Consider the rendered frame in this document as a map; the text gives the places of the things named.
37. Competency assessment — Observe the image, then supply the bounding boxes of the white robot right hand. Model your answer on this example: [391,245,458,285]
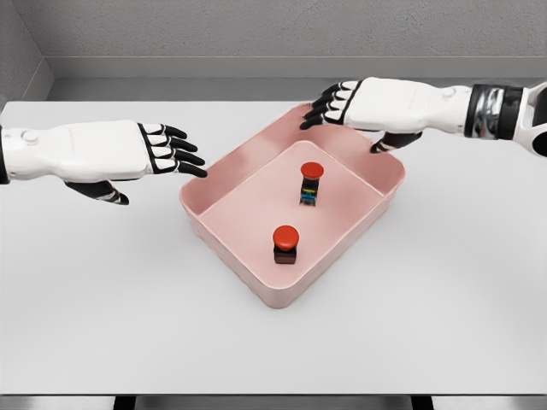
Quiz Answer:
[298,77,433,155]

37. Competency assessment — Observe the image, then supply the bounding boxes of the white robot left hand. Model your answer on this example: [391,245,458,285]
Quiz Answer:
[51,120,209,207]

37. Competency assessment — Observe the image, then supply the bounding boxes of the pink rectangular basket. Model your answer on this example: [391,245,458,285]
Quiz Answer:
[179,102,407,310]

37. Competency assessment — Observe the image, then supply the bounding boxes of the red button switch, blue terminals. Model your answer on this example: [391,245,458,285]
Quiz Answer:
[298,161,325,208]

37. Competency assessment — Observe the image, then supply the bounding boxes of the red button switch, black base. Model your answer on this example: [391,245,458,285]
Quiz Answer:
[272,225,301,266]

